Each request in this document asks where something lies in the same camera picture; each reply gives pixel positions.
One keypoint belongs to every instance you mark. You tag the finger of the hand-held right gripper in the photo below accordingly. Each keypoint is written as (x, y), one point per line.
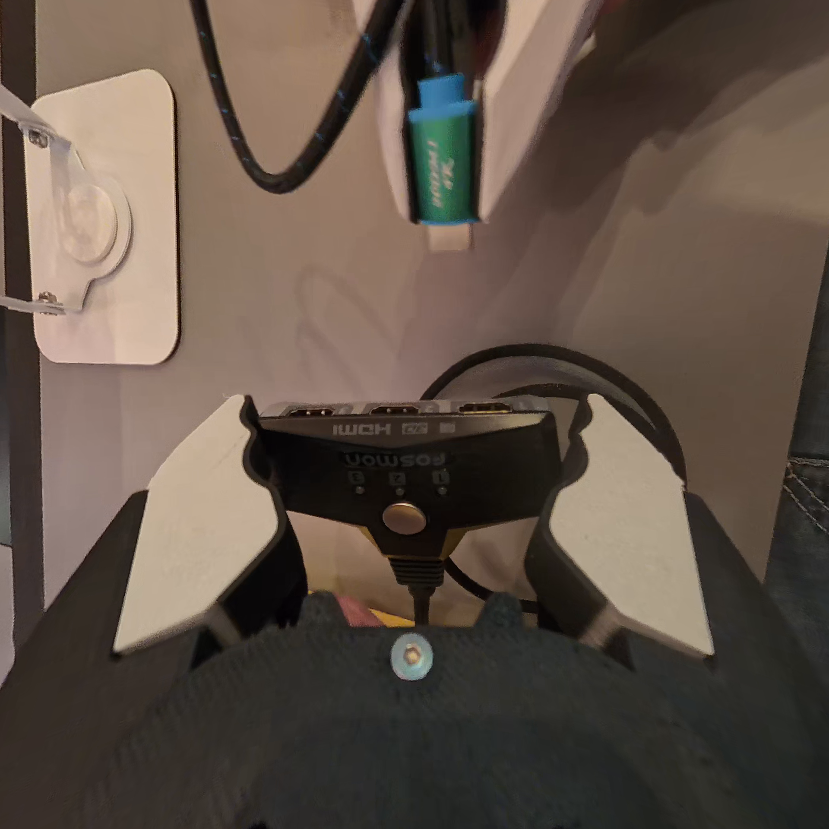
(531, 65)
(392, 129)

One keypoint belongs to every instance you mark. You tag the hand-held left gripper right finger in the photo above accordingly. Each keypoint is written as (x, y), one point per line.
(628, 550)

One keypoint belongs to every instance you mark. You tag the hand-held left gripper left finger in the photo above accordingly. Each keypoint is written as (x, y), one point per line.
(194, 537)

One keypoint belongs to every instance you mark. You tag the wooden book stand white base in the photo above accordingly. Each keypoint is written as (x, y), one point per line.
(142, 194)

